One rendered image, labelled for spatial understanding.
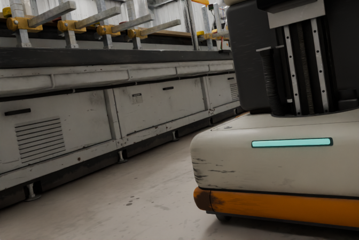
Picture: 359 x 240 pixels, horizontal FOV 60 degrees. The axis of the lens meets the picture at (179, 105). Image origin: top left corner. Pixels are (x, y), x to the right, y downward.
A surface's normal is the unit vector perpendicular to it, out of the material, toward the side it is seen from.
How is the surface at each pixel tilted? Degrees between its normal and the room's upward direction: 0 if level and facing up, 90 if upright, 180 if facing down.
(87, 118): 90
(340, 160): 90
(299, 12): 90
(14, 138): 90
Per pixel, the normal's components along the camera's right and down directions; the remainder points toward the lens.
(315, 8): -0.57, 0.14
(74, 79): 0.82, -0.11
